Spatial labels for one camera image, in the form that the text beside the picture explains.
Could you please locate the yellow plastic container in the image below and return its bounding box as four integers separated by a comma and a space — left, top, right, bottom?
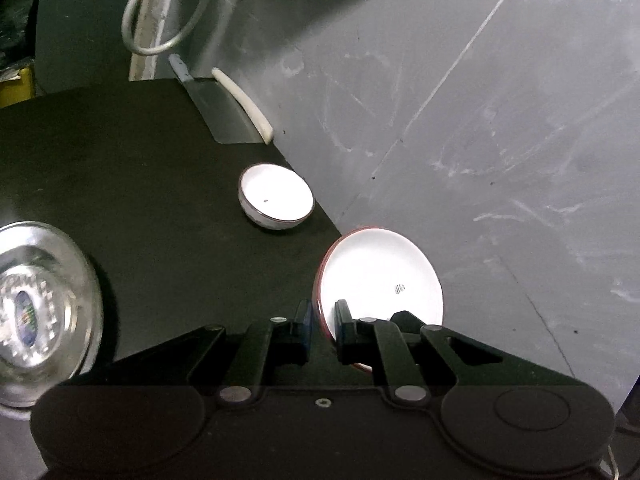
0, 66, 36, 108

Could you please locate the grey looped hose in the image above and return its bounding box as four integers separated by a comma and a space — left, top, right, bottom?
120, 0, 219, 58

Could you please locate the cleaver with steel blade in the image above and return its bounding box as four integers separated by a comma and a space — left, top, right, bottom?
168, 53, 265, 144

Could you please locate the stainless steel bowl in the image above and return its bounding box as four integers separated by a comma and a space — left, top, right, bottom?
1, 221, 103, 420

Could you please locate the white bowl red rim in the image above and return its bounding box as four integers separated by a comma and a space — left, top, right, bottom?
238, 164, 314, 231
312, 228, 445, 341

